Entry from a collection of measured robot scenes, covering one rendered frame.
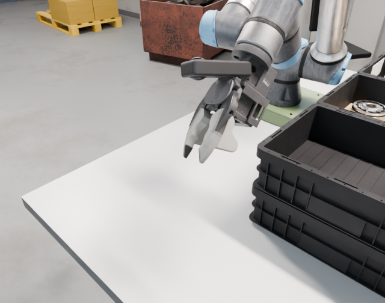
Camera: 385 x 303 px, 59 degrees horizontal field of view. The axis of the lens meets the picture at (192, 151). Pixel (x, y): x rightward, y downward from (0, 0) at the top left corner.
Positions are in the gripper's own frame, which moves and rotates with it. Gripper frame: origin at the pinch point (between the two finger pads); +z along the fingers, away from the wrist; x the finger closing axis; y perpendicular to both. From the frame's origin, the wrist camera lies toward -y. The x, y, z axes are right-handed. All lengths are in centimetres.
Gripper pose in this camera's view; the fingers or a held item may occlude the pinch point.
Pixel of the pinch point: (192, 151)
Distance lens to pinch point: 57.0
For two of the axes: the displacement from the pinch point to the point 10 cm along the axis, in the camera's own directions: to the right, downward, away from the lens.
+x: -4.6, -1.2, 8.8
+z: -4.5, 8.9, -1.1
